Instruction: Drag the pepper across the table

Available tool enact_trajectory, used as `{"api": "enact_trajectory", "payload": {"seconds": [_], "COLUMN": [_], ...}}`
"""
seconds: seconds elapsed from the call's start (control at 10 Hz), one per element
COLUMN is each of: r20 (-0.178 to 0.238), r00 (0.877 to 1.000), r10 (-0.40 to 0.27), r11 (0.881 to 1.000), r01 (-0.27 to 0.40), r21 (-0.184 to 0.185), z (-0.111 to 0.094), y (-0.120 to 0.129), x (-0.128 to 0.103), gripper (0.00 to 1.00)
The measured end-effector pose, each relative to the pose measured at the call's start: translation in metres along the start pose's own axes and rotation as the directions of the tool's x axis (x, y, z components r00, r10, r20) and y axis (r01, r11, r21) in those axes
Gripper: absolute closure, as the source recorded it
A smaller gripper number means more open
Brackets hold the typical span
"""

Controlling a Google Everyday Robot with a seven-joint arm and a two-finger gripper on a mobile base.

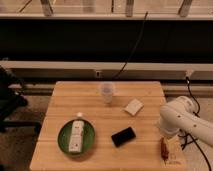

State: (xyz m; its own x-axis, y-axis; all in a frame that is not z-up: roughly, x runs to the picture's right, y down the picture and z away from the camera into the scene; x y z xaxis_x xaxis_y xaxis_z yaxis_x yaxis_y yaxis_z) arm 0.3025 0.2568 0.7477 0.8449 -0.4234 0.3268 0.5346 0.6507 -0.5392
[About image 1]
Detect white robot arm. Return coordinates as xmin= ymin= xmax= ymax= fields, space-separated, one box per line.
xmin=156 ymin=96 xmax=213 ymax=148

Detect black smartphone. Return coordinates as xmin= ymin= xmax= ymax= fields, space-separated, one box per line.
xmin=111 ymin=127 xmax=136 ymax=147

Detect white sponge block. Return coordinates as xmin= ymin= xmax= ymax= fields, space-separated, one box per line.
xmin=125 ymin=99 xmax=143 ymax=116

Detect translucent plastic cup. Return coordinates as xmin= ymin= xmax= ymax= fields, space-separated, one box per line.
xmin=99 ymin=82 xmax=115 ymax=104

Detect white plastic bottle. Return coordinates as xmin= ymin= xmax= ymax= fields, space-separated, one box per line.
xmin=69 ymin=113 xmax=84 ymax=153

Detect green plate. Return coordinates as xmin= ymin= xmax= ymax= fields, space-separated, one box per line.
xmin=57 ymin=119 xmax=95 ymax=157

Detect black office chair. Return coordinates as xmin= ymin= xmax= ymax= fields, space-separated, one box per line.
xmin=0 ymin=66 xmax=41 ymax=133

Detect black floor cable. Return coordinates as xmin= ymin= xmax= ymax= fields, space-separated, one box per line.
xmin=177 ymin=76 xmax=213 ymax=171

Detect white wall outlet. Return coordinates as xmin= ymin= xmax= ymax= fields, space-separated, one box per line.
xmin=96 ymin=71 xmax=101 ymax=78

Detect black hanging cable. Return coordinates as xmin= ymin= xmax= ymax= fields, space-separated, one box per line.
xmin=113 ymin=11 xmax=149 ymax=80

